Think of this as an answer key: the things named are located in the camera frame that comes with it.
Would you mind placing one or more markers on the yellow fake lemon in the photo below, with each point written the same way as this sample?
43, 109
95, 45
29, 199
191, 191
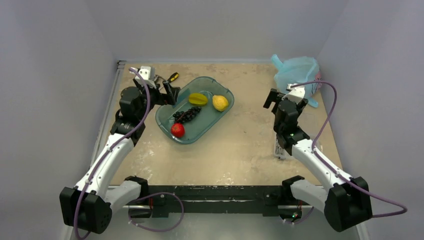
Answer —
220, 103

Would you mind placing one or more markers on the yellow fake starfruit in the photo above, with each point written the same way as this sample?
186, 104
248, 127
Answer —
198, 99

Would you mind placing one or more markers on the light blue plastic bag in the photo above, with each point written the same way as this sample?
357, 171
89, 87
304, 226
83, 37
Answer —
298, 70

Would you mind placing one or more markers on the dark fake grape bunch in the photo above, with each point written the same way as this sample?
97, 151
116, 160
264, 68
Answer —
182, 117

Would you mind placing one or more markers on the red fake apple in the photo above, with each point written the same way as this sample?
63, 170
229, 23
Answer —
177, 130

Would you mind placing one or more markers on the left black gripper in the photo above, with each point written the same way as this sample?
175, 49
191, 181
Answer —
162, 94

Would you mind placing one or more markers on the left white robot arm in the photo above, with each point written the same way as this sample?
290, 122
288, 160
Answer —
90, 205

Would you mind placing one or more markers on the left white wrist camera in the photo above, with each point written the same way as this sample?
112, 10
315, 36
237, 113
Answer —
147, 73

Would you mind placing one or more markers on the aluminium frame rail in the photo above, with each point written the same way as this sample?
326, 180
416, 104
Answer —
104, 125

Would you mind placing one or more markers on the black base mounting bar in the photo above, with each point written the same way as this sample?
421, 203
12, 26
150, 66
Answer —
266, 200

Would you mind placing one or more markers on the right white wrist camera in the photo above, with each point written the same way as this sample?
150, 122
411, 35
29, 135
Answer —
295, 93

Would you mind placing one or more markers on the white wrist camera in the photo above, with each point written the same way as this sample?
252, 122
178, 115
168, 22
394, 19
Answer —
295, 93
147, 73

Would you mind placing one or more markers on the grey metal tool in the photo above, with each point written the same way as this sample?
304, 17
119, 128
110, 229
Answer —
158, 80

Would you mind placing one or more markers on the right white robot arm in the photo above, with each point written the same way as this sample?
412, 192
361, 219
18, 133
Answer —
338, 197

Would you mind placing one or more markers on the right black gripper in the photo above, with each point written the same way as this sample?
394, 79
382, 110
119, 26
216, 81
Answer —
278, 100

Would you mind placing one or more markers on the yellow black screwdriver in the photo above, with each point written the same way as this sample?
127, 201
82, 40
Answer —
173, 77

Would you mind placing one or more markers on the clear plastic screw box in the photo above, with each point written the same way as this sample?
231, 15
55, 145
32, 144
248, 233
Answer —
278, 151

